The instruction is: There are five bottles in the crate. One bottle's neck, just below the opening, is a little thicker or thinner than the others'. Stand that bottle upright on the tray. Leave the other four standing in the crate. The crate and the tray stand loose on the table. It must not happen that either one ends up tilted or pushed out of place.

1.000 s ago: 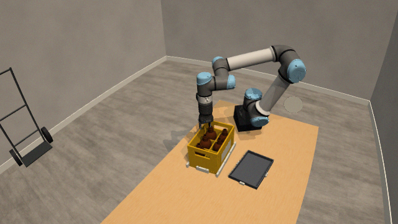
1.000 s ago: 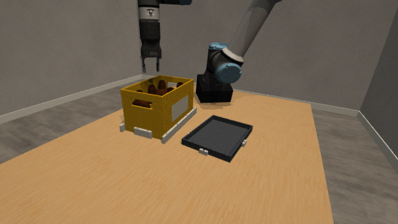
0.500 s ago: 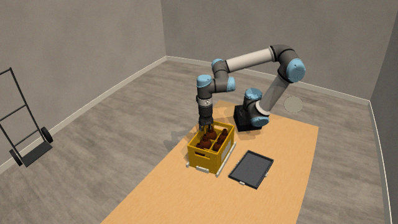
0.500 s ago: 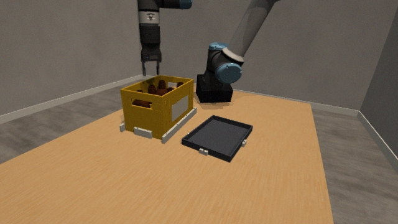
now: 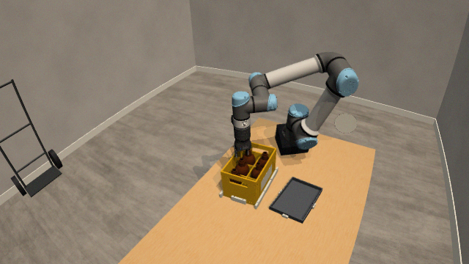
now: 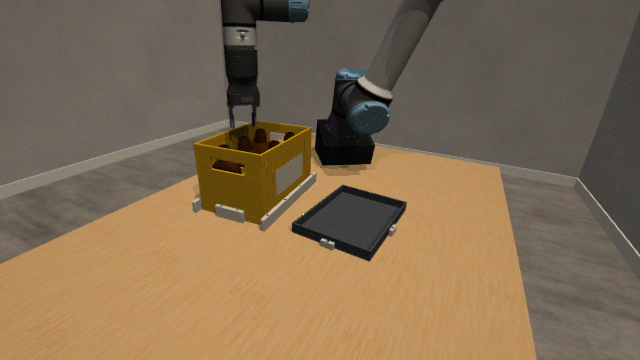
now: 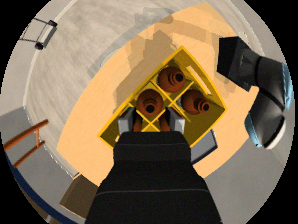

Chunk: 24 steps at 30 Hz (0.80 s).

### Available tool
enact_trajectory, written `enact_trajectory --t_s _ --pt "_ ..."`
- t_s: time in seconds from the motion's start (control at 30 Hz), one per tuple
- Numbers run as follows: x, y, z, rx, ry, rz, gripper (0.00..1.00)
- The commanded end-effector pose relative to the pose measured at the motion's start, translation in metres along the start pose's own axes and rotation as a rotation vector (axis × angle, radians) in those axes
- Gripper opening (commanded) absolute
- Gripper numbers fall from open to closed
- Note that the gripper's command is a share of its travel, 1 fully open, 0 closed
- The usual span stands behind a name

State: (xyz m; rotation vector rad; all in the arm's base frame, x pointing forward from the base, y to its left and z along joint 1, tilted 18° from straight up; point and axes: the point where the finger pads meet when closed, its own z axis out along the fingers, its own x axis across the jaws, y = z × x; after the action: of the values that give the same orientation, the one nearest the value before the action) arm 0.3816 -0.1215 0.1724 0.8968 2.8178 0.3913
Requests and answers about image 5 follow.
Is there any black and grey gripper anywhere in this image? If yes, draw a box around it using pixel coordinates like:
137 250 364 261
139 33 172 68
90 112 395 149
231 115 251 158

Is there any yellow crate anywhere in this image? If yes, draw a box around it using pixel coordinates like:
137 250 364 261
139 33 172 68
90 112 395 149
221 144 276 206

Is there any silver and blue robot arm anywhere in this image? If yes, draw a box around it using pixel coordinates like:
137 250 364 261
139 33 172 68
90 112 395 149
232 52 359 150

